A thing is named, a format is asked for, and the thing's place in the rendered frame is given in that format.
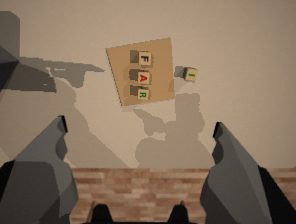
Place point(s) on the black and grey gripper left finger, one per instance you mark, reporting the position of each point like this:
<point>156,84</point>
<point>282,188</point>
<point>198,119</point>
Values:
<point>37,186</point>

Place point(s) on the tan mat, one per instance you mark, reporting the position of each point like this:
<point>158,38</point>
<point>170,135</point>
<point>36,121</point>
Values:
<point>125,65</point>

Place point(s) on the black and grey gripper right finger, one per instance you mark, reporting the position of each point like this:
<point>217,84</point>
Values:
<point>238,191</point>

